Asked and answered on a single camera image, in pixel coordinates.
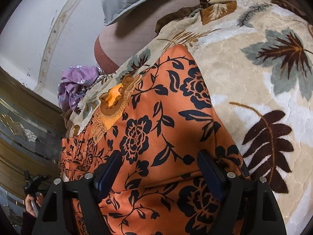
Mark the cream leaf-pattern fleece blanket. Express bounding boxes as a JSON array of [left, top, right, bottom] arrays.
[[68, 0, 312, 234]]

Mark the wooden glass-panel door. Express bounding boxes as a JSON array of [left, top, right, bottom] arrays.
[[1, 70, 65, 234]]

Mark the orange black floral garment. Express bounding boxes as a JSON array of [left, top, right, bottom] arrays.
[[60, 45, 249, 234]]

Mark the pinkish brown mattress sheet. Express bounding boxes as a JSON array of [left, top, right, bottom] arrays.
[[94, 0, 199, 74]]

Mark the person's left hand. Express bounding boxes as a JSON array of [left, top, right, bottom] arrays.
[[24, 193, 44, 218]]

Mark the purple crumpled cloth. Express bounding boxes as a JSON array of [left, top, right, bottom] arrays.
[[57, 65, 105, 112]]

